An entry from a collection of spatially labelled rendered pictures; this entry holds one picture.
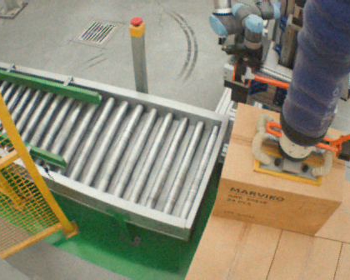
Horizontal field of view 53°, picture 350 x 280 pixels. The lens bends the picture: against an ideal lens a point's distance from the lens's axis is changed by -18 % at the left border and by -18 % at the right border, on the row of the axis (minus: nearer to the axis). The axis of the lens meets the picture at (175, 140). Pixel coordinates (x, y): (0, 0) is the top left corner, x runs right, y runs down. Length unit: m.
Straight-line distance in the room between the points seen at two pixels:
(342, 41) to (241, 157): 0.83
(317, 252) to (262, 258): 0.32
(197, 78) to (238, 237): 1.61
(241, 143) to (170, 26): 2.15
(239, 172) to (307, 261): 0.68
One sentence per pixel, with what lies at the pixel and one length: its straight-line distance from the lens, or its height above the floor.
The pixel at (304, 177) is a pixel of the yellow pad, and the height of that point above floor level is 0.97.
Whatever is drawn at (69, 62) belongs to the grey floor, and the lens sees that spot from 3.54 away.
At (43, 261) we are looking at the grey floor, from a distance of 2.64.
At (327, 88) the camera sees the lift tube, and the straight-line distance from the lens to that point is 1.31.
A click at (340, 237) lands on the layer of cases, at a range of 2.15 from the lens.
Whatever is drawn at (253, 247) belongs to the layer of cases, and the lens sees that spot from 1.99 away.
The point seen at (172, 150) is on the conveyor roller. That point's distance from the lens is 2.19.
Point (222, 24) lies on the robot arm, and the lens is 1.83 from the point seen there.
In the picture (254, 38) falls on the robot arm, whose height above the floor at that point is 1.35.
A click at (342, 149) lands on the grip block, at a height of 1.09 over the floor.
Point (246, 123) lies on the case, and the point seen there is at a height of 0.95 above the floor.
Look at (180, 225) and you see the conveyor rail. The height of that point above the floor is 0.59.
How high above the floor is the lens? 2.41
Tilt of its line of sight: 56 degrees down
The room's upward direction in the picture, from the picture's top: 1 degrees counter-clockwise
